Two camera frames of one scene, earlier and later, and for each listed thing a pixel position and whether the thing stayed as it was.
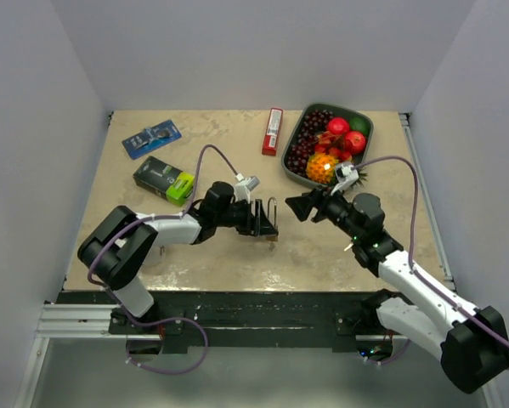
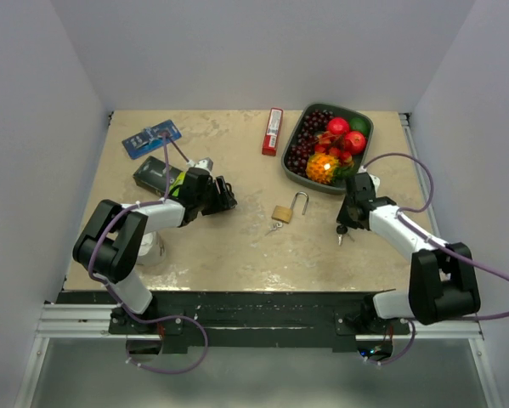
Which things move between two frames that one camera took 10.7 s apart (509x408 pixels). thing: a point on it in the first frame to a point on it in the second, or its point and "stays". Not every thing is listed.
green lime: [359, 124] stays
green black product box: [165, 180] stays
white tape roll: [154, 256] stays
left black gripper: [258, 223] to [223, 201]
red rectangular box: [273, 131] stays
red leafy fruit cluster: [332, 144] stays
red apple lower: [354, 142] stays
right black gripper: [302, 206] to [342, 218]
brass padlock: [272, 238] to [284, 213]
